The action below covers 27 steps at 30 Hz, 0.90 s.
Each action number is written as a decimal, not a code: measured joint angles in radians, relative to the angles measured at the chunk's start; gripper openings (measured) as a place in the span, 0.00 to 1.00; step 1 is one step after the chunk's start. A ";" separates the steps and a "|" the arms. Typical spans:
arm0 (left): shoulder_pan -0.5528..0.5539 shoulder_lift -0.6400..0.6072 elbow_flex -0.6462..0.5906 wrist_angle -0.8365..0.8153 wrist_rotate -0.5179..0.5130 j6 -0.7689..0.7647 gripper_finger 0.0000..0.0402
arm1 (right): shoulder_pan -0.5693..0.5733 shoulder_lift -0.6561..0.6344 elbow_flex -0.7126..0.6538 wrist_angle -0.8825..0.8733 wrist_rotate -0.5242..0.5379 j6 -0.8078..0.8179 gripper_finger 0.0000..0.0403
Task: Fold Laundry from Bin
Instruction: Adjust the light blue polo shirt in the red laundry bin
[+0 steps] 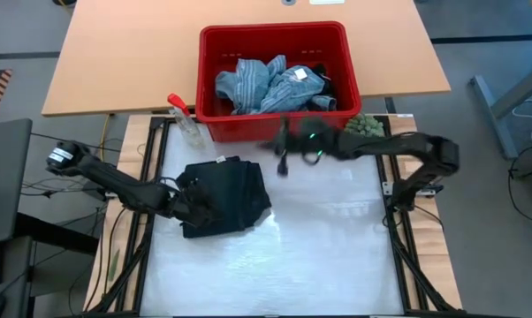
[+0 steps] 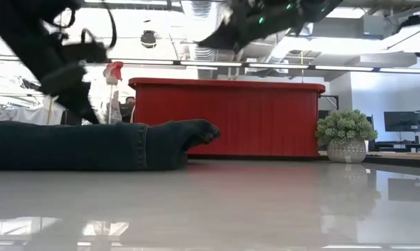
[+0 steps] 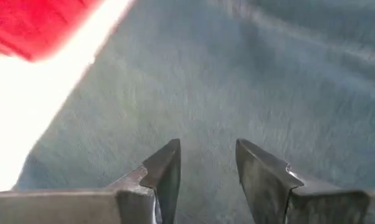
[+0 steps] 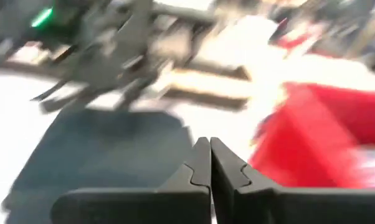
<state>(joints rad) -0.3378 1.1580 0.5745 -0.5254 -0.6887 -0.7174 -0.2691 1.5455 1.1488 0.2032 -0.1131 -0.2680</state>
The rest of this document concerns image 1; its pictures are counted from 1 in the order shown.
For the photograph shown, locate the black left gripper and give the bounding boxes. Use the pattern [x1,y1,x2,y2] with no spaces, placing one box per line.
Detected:
[169,178,217,227]

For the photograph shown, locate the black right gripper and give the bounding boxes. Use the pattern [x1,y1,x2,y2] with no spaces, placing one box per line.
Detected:
[275,115,343,178]

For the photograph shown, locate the dark denim jeans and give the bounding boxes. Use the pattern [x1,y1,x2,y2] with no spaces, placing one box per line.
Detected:
[177,155,273,239]

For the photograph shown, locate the red plastic laundry bin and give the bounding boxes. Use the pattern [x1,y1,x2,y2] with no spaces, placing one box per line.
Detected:
[194,20,363,143]

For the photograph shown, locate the blue striped shirt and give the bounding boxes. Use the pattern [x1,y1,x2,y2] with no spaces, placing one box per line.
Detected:
[262,64,338,114]

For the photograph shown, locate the clear spray bottle red trigger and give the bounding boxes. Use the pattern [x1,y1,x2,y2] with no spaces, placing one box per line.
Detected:
[167,93,206,149]

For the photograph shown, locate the green spiky ball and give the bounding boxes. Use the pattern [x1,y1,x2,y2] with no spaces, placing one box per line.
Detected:
[344,113,386,138]

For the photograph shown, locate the tan wooden desk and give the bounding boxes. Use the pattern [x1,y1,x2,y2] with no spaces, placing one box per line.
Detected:
[41,0,452,117]

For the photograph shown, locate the grey laptop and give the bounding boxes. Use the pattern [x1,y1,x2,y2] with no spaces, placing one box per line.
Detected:
[0,117,34,246]

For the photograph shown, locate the grey desk leg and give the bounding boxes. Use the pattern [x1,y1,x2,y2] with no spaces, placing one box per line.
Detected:
[468,57,532,160]

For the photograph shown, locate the black aluminium frame rail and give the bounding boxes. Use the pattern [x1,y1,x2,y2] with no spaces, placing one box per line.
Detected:
[83,115,172,317]
[374,115,460,317]

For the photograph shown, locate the yellow cable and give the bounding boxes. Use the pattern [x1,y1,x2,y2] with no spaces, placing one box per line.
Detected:
[99,113,115,154]

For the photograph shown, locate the black floor cable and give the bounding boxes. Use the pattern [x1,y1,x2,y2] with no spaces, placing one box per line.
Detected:
[506,144,532,225]

